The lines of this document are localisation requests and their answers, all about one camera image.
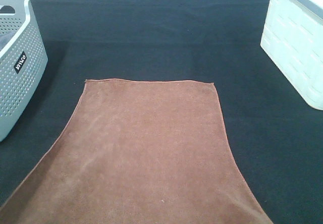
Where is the brown microfibre towel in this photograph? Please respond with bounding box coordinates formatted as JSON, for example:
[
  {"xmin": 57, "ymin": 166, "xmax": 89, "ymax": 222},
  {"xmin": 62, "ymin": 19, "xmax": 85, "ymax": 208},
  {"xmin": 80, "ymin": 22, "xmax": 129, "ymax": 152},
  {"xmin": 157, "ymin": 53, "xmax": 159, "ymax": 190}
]
[{"xmin": 1, "ymin": 79, "xmax": 271, "ymax": 223}]

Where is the grey towel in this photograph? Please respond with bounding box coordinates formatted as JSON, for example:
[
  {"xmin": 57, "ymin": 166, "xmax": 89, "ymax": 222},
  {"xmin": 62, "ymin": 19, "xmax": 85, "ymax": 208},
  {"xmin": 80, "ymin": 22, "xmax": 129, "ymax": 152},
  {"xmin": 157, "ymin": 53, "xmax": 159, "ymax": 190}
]
[{"xmin": 0, "ymin": 32, "xmax": 15, "ymax": 50}]

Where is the black table cloth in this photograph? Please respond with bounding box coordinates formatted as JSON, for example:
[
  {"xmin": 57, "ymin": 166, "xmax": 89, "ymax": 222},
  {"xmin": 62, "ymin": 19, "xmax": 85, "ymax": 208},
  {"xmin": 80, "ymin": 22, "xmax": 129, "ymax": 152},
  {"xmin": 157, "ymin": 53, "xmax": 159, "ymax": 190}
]
[{"xmin": 1, "ymin": 0, "xmax": 322, "ymax": 223}]

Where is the grey perforated laundry basket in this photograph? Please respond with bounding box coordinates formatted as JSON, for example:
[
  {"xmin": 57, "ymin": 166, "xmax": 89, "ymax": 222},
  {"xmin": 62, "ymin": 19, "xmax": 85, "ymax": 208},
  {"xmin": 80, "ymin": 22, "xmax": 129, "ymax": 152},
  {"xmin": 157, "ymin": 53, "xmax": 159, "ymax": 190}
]
[{"xmin": 1, "ymin": 0, "xmax": 48, "ymax": 140}]

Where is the white woven storage bin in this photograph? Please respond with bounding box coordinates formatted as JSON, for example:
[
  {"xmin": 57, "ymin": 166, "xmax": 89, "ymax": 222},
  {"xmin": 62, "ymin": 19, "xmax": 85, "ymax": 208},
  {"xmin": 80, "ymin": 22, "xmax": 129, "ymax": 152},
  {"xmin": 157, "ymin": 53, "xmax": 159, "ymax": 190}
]
[{"xmin": 260, "ymin": 0, "xmax": 322, "ymax": 110}]

